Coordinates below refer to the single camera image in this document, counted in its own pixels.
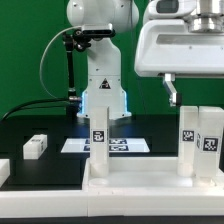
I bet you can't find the white desk tabletop tray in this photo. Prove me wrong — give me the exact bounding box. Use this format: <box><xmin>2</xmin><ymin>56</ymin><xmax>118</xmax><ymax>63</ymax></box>
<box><xmin>82</xmin><ymin>157</ymin><xmax>224</xmax><ymax>197</ymax></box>

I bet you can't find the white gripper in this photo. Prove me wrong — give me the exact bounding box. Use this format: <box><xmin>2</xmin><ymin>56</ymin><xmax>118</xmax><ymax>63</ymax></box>
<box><xmin>134</xmin><ymin>19</ymin><xmax>224</xmax><ymax>107</ymax></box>

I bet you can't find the black cable bundle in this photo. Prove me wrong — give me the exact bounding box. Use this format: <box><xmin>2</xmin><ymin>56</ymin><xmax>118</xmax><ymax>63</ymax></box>
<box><xmin>0</xmin><ymin>98</ymin><xmax>76</xmax><ymax>123</ymax></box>

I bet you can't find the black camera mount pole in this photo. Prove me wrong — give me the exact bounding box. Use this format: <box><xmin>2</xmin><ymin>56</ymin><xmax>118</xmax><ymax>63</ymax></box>
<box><xmin>62</xmin><ymin>32</ymin><xmax>81</xmax><ymax>120</ymax></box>

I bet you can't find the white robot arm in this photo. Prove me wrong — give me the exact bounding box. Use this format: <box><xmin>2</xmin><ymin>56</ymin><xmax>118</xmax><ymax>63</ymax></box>
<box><xmin>67</xmin><ymin>0</ymin><xmax>224</xmax><ymax>119</ymax></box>

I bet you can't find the AprilTag marker sheet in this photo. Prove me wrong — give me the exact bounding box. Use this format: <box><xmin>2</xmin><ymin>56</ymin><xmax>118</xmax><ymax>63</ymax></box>
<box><xmin>61</xmin><ymin>138</ymin><xmax>150</xmax><ymax>153</ymax></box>

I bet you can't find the grey camera cable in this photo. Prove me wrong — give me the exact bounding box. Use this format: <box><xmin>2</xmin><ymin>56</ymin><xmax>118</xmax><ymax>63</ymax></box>
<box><xmin>38</xmin><ymin>26</ymin><xmax>83</xmax><ymax>101</ymax></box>

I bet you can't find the black camera on stand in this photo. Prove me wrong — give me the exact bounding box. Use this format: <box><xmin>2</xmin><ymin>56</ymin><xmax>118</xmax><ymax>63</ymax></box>
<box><xmin>74</xmin><ymin>24</ymin><xmax>115</xmax><ymax>38</ymax></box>

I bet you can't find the white left fence piece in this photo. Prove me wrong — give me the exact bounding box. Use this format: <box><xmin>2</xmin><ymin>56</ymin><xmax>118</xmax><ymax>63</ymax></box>
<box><xmin>0</xmin><ymin>159</ymin><xmax>10</xmax><ymax>187</ymax></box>

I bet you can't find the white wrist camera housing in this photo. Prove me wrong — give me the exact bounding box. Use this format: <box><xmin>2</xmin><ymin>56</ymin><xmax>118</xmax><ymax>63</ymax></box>
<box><xmin>146</xmin><ymin>0</ymin><xmax>196</xmax><ymax>19</ymax></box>

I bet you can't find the white front fence wall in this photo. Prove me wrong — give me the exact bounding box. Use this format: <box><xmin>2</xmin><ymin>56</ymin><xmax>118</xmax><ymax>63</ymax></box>
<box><xmin>0</xmin><ymin>188</ymin><xmax>224</xmax><ymax>218</ymax></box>

